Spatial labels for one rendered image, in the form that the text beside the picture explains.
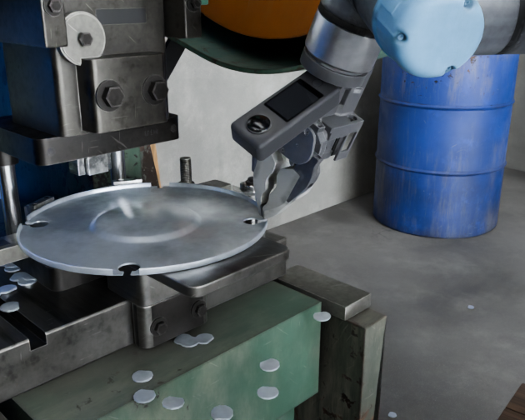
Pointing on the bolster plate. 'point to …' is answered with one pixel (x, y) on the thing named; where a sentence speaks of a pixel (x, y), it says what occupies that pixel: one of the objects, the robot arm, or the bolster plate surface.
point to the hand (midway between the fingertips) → (262, 209)
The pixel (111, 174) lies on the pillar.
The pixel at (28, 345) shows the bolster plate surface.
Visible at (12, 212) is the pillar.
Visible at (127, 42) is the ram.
